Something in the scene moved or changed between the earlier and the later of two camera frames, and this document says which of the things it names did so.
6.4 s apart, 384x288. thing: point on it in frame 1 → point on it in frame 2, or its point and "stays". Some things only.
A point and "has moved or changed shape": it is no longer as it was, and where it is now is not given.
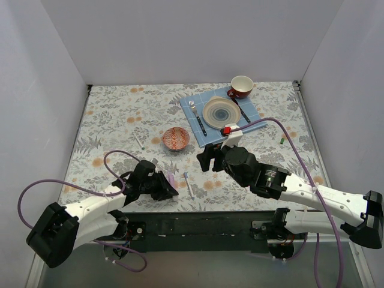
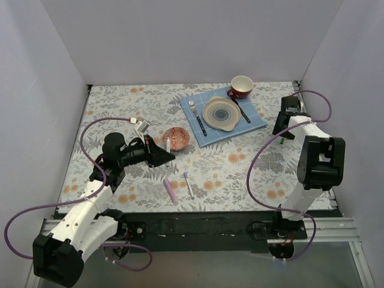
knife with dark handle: (249, 121) stays
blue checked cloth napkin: (250, 117) stays
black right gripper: (216, 159) → (282, 126)
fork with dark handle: (192, 106) stays
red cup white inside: (241, 87) stays
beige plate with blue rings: (218, 111) stays
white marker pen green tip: (140, 144) has moved or changed shape
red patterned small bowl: (176, 138) stays
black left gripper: (159, 186) → (150, 152)
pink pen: (171, 179) has moved or changed shape
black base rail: (198, 231) stays
